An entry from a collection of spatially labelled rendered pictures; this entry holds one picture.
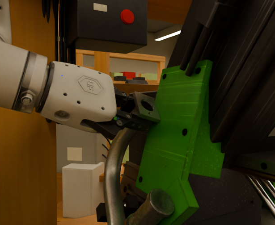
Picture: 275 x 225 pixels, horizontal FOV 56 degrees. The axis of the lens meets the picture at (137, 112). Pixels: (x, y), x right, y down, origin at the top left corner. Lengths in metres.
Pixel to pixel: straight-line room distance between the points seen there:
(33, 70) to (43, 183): 0.38
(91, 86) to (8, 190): 0.37
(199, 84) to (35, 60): 0.22
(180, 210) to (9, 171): 0.43
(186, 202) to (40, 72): 0.24
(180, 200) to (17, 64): 0.26
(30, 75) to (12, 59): 0.03
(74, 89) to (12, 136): 0.31
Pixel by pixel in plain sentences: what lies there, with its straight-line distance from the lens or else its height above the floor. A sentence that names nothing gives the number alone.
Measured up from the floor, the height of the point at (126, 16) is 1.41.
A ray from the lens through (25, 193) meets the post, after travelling 0.68.
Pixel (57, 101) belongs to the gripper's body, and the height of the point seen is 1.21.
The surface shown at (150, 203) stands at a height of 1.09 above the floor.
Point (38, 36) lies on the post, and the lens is 0.67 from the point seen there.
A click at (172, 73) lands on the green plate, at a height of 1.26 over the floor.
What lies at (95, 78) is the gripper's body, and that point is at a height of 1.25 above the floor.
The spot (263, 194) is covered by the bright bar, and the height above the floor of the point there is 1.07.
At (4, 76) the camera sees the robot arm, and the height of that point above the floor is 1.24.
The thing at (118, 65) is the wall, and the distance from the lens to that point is 11.70.
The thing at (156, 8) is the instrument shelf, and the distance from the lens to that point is 0.85.
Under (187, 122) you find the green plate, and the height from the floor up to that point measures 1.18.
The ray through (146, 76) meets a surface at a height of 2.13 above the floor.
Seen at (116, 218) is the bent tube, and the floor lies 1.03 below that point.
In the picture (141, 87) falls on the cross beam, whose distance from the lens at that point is 0.84.
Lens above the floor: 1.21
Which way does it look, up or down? 2 degrees down
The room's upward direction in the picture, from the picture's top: straight up
